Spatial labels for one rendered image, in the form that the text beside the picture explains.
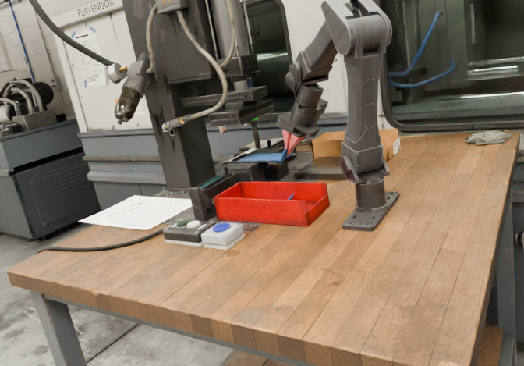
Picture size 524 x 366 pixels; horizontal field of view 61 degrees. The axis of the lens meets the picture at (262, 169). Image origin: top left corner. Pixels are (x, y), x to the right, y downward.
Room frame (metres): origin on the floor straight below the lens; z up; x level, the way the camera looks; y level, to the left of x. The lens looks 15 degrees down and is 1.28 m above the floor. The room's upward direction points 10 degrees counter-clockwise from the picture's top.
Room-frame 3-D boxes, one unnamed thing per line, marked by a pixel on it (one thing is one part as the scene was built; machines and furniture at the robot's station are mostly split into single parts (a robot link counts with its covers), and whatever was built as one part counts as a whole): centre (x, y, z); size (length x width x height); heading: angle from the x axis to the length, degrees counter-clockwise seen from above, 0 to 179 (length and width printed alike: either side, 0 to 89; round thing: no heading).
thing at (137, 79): (1.32, 0.32, 1.25); 0.19 x 0.07 x 0.19; 146
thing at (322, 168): (1.27, -0.20, 0.91); 0.17 x 0.16 x 0.02; 146
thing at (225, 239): (0.89, 0.11, 0.90); 0.07 x 0.07 x 0.06; 56
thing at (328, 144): (1.39, -0.31, 0.93); 0.25 x 0.13 x 0.08; 56
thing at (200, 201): (1.06, 0.16, 0.95); 0.06 x 0.03 x 0.09; 146
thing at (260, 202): (1.01, -0.01, 0.93); 0.25 x 0.12 x 0.06; 56
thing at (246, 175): (1.27, 0.02, 0.94); 0.20 x 0.10 x 0.07; 146
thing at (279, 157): (1.22, -0.02, 1.00); 0.15 x 0.07 x 0.03; 56
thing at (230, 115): (1.29, 0.08, 1.22); 0.26 x 0.18 x 0.30; 56
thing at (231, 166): (1.27, 0.02, 0.98); 0.20 x 0.10 x 0.01; 146
